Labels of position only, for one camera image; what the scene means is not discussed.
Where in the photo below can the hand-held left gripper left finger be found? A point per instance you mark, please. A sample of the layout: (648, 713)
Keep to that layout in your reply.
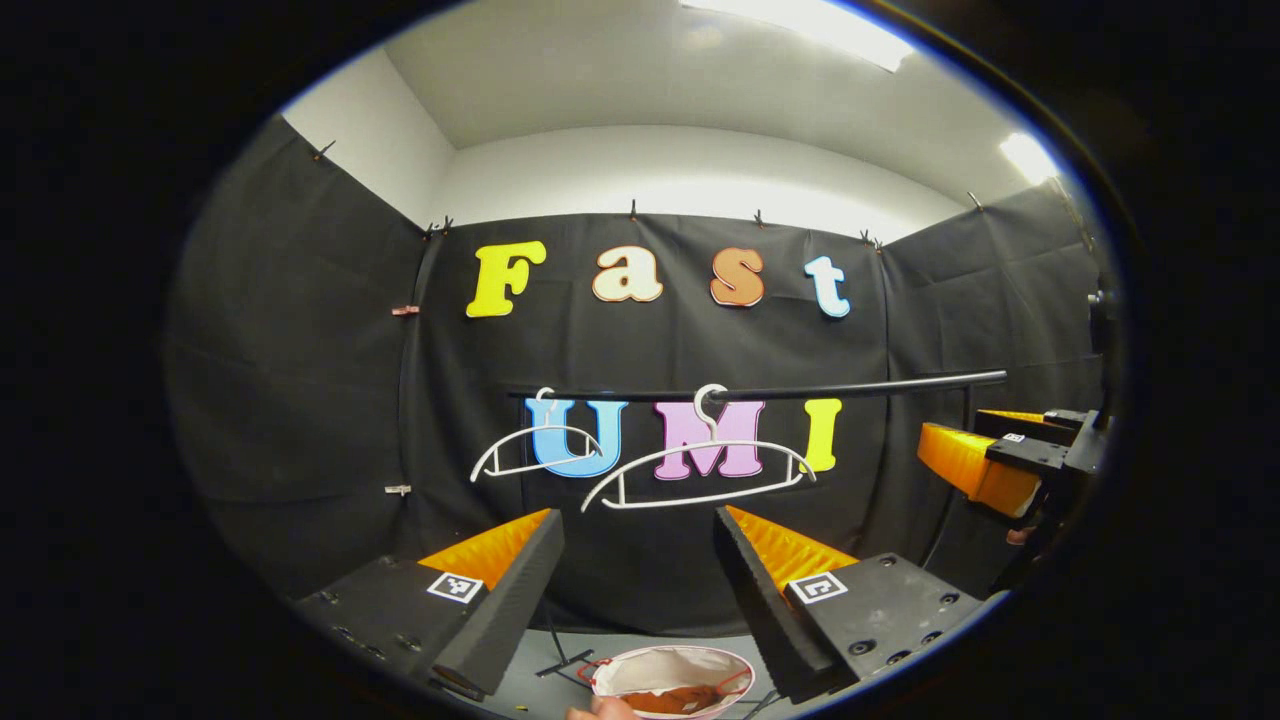
(505, 600)

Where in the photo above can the black clothes rack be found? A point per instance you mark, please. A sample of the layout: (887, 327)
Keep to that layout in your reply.
(860, 386)

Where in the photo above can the small ceiling light panel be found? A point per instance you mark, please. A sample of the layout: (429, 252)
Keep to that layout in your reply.
(1030, 158)

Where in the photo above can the white plastic clothes hanger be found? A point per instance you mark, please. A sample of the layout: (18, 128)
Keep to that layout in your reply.
(700, 455)
(530, 435)

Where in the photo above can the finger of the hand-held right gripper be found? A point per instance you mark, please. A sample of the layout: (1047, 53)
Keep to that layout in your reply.
(1025, 455)
(1020, 422)

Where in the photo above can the black backdrop cloth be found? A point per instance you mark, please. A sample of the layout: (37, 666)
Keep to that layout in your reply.
(290, 400)

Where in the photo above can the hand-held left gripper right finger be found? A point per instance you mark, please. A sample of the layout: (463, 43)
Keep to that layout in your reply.
(765, 610)

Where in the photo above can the long ceiling light panel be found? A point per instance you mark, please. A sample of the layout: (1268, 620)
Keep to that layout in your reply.
(810, 25)

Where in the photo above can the white pink-rimmed laundry hamper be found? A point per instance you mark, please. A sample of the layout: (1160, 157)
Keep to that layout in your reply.
(670, 668)

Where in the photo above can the row of black cloth clips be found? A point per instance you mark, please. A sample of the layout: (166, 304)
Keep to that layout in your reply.
(632, 209)

